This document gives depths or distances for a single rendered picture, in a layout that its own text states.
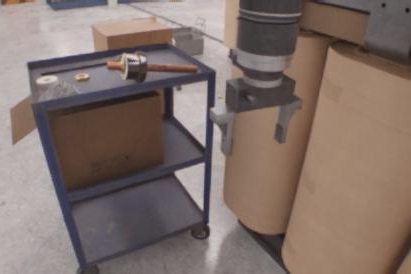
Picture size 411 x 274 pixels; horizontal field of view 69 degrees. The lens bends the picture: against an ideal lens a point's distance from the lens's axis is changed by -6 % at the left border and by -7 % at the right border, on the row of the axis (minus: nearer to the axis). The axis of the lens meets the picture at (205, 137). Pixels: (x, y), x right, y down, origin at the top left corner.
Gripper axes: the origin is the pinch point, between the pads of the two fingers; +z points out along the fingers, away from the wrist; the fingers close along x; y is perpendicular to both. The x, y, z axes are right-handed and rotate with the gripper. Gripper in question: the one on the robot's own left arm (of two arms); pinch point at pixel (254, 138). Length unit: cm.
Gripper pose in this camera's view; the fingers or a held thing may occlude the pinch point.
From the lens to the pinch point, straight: 68.1
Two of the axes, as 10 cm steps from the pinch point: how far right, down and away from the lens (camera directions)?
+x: 9.2, -1.8, 3.5
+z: -0.3, 8.5, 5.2
